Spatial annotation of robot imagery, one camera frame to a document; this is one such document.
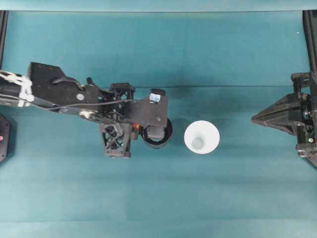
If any white paper cup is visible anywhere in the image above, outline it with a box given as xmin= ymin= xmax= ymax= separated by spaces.
xmin=184 ymin=119 xmax=221 ymax=155

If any wrist camera on bar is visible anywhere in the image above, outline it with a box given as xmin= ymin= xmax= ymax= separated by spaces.
xmin=125 ymin=87 xmax=171 ymax=128

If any wrist camera wire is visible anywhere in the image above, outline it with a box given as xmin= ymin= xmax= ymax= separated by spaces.
xmin=31 ymin=96 xmax=152 ymax=110

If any black metal frame rail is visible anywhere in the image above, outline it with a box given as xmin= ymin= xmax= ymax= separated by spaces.
xmin=302 ymin=9 xmax=317 ymax=75
xmin=0 ymin=10 xmax=9 ymax=69

